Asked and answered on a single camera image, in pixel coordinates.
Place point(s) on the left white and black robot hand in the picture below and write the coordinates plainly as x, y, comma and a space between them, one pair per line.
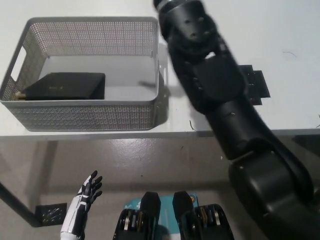
80, 207

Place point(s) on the black hardcover notebook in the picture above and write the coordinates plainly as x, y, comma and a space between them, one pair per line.
70, 86

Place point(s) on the black table foot plate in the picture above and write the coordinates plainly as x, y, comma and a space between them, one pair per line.
52, 212

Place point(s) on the black metal table leg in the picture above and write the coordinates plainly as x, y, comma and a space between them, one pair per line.
17, 202

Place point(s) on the grey perforated plastic basket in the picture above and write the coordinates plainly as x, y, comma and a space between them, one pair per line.
75, 115

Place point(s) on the black tape patch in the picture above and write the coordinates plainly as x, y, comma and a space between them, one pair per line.
260, 85

